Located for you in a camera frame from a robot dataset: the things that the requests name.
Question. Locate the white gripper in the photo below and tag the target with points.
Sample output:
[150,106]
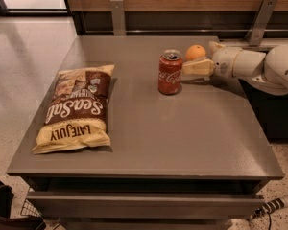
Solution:
[223,62]

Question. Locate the orange fruit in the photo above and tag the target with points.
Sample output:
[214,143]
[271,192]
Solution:
[194,52]

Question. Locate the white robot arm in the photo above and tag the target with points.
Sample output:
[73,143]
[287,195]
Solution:
[267,72]

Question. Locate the brown Late July chip bag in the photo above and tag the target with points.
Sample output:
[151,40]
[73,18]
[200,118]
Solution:
[77,114]

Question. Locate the red Coca-Cola can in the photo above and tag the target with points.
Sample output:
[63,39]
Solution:
[169,73]

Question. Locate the dark brown chair base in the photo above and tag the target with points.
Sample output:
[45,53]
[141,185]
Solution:
[8,223]

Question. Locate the right metal wall bracket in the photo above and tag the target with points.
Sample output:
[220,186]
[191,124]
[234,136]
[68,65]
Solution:
[256,32]

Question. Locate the metal wall bracket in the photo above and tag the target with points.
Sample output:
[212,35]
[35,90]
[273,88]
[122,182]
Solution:
[118,17]
[256,32]

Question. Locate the left metal wall bracket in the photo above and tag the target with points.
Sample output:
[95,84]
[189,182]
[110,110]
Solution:
[118,17]

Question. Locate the black wire basket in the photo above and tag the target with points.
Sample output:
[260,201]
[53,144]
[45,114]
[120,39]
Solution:
[29,210]

